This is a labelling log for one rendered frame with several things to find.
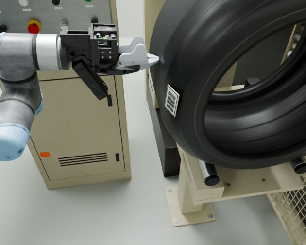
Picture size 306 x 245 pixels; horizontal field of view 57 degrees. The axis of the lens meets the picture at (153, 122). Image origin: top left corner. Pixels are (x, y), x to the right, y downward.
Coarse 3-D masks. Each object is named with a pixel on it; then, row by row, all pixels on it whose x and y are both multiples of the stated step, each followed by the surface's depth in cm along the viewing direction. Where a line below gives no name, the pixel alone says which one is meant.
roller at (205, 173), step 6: (198, 162) 86; (204, 162) 84; (204, 168) 83; (210, 168) 82; (204, 174) 82; (210, 174) 81; (216, 174) 81; (204, 180) 82; (210, 180) 81; (216, 180) 81
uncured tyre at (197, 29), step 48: (192, 0) 56; (240, 0) 49; (288, 0) 47; (192, 48) 54; (240, 48) 51; (192, 96) 58; (240, 96) 98; (288, 96) 96; (192, 144) 69; (240, 144) 91; (288, 144) 87
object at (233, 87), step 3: (216, 87) 106; (219, 87) 106; (222, 87) 106; (225, 87) 106; (228, 87) 106; (231, 87) 106; (234, 87) 106; (237, 87) 106; (240, 87) 106; (243, 87) 106; (216, 90) 104; (219, 90) 104; (222, 90) 104; (225, 90) 104; (228, 90) 105
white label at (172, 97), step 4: (168, 88) 60; (172, 88) 59; (168, 92) 60; (172, 92) 59; (176, 92) 58; (168, 96) 61; (172, 96) 59; (176, 96) 58; (168, 100) 61; (172, 100) 60; (176, 100) 58; (168, 104) 62; (172, 104) 60; (176, 104) 59; (168, 108) 62; (172, 108) 61; (176, 108) 60; (172, 112) 61
